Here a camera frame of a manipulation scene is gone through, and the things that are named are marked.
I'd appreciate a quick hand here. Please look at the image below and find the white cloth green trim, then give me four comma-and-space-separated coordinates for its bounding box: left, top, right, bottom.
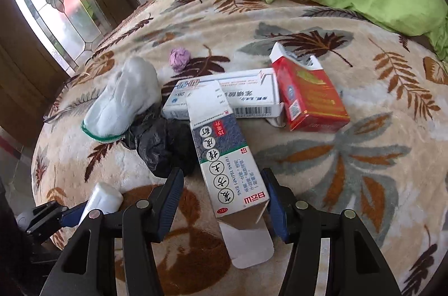
81, 57, 162, 143

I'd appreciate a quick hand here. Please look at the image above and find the crumpled purple paper ball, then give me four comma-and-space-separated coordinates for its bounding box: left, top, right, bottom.
169, 48, 191, 72

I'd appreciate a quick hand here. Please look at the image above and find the red white tube package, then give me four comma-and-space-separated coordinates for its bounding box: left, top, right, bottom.
79, 182, 123, 224

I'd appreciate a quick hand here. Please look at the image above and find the leaf pattern beige blanket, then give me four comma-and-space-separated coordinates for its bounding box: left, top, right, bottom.
31, 0, 447, 295

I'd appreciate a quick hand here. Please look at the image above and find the white blue medicine carton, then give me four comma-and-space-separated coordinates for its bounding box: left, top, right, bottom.
186, 81, 274, 269

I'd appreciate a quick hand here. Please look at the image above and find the red cigarette box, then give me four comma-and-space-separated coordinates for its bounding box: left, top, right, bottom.
270, 42, 350, 133

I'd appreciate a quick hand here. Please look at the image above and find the black plastic bag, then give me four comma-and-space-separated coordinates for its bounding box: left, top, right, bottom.
122, 104, 197, 178

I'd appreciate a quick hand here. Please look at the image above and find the stained glass wooden door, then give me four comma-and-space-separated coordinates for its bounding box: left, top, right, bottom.
1, 0, 138, 146

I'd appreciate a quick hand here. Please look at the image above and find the long white pill box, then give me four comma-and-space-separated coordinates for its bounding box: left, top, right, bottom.
161, 67, 286, 121

